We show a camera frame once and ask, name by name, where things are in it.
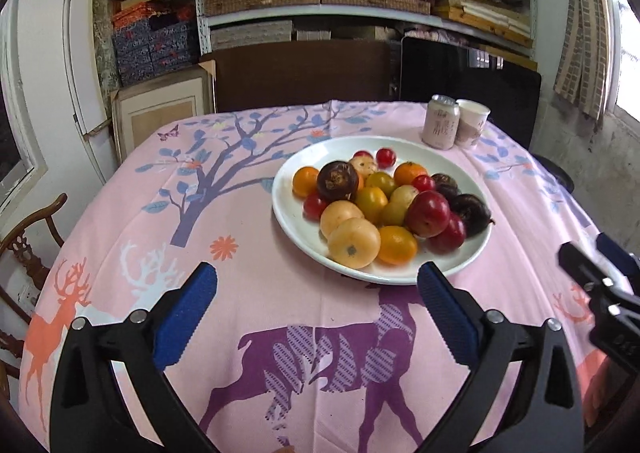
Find red plum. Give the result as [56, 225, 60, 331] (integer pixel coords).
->
[405, 191, 450, 239]

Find large orange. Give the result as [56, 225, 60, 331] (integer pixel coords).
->
[328, 218, 381, 270]

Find dark brown mangosteen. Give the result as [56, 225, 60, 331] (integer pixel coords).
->
[317, 161, 359, 202]

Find wooden chair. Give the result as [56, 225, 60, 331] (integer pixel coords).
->
[1, 193, 68, 400]

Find pale yellow fruit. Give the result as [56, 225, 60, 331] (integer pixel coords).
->
[390, 184, 419, 210]

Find white paper cup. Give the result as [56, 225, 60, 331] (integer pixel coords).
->
[454, 99, 490, 149]

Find black monitor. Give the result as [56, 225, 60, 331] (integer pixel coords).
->
[399, 37, 541, 149]

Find orange mandarin on plate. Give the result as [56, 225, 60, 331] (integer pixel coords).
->
[394, 162, 427, 187]

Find beige patterned curtain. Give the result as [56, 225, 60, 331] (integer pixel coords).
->
[553, 0, 610, 122]

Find small yellow fruit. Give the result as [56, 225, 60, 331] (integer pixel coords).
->
[364, 172, 397, 199]

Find pink drink can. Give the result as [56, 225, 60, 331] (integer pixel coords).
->
[421, 95, 460, 150]

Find small orange tangerine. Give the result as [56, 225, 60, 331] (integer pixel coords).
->
[292, 166, 319, 199]

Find framed picture in box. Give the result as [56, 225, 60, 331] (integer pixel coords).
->
[112, 64, 215, 163]

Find blue patterned boxes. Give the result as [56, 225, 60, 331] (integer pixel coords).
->
[112, 20, 198, 87]

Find dark wooden board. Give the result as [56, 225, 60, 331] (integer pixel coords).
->
[200, 39, 400, 112]

